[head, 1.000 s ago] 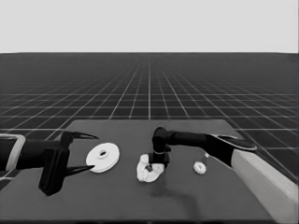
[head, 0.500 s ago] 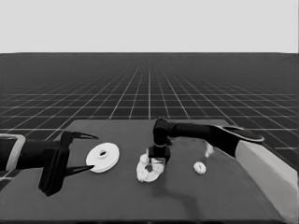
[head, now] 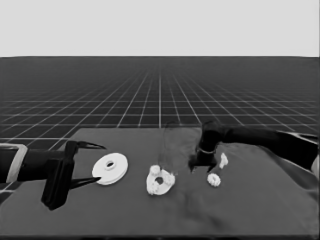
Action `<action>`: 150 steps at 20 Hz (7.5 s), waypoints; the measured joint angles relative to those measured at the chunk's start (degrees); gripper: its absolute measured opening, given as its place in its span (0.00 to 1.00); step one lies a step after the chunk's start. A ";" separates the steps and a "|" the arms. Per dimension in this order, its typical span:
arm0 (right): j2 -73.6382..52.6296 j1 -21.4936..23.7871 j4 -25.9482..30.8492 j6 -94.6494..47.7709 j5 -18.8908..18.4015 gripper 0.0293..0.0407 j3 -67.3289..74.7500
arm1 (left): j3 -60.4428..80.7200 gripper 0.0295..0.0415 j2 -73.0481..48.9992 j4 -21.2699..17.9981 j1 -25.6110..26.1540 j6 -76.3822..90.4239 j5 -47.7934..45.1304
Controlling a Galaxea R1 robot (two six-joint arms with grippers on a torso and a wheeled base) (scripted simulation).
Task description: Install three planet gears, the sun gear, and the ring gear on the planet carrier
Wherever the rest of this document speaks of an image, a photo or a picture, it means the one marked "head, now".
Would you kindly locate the large thick white disc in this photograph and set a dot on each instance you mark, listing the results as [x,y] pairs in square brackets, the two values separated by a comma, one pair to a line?
[118,168]

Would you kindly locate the small white T-shaped piece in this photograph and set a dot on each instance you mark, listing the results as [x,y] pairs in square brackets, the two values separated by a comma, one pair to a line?
[223,161]

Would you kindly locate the white round carrier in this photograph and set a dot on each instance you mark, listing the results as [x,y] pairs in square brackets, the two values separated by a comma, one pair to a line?
[161,190]

